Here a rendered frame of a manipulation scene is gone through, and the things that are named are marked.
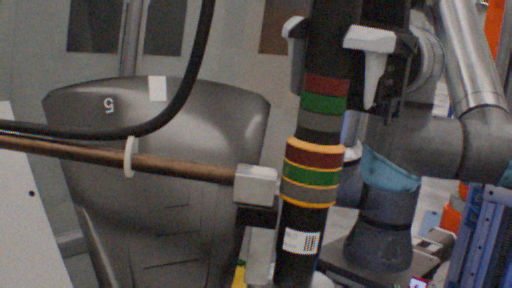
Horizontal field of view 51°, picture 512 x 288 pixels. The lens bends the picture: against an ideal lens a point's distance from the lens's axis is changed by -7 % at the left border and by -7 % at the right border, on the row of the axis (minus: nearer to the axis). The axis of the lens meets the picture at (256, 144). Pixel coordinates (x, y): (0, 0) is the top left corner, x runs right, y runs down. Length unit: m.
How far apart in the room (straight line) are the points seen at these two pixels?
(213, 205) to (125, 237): 0.08
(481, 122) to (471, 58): 0.12
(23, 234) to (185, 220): 0.25
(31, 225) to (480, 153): 0.53
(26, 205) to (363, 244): 0.71
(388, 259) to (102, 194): 0.77
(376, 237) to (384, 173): 0.50
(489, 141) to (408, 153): 0.10
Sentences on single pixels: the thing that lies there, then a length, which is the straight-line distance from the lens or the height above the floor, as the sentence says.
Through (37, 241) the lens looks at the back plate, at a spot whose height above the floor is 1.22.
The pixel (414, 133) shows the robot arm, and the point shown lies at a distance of 0.66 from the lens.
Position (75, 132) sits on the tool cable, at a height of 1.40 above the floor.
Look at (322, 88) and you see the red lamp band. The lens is 0.39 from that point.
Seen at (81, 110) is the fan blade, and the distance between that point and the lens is 0.55.
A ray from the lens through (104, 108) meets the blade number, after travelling 0.55.
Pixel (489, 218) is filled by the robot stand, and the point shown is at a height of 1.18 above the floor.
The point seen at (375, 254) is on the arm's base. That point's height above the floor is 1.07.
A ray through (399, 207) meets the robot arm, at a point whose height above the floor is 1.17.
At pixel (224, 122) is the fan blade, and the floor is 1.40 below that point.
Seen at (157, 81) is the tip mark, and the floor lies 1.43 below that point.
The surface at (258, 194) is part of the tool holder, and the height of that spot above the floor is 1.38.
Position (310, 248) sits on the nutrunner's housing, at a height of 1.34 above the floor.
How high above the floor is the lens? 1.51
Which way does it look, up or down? 13 degrees down
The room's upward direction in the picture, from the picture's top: 8 degrees clockwise
